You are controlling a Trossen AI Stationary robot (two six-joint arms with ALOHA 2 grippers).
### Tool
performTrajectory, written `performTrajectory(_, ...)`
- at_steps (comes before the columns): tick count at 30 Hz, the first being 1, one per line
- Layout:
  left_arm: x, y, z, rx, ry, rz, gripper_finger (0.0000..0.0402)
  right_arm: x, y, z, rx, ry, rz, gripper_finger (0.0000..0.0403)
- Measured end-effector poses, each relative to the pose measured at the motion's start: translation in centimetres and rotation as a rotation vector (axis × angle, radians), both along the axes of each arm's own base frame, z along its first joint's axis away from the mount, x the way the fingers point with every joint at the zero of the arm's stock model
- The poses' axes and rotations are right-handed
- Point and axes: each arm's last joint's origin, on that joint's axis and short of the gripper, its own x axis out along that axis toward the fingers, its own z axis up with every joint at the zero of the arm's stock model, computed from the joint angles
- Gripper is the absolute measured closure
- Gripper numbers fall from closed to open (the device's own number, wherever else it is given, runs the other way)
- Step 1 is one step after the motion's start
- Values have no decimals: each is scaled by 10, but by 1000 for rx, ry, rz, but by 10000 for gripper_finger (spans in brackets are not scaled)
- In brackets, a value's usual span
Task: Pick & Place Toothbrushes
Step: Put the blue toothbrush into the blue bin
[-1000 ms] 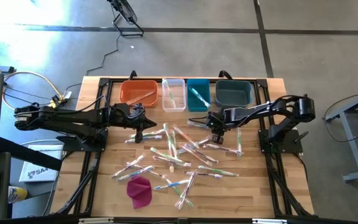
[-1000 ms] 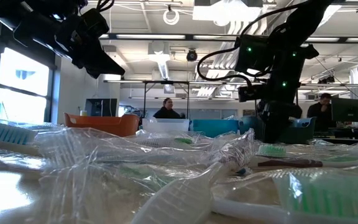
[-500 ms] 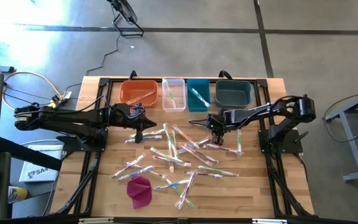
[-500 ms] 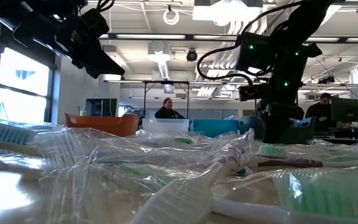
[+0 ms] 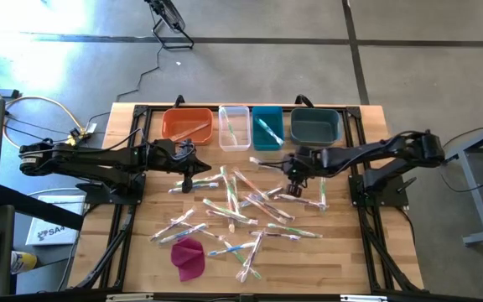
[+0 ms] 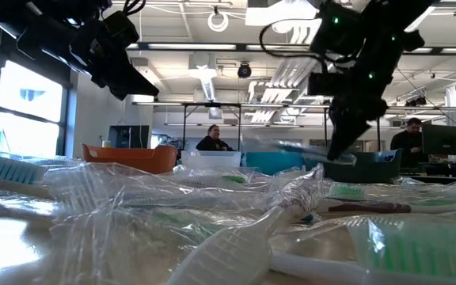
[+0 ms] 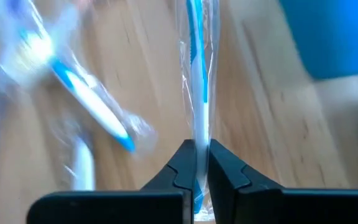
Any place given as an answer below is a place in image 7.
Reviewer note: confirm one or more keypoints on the blue toothbrush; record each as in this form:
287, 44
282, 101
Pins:
199, 93
85, 99

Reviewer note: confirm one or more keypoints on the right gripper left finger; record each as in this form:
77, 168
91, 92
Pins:
120, 208

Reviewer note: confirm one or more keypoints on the teal blue plastic bin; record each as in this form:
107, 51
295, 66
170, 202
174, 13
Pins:
331, 34

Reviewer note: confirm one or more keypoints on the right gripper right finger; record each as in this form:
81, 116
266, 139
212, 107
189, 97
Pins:
291, 208

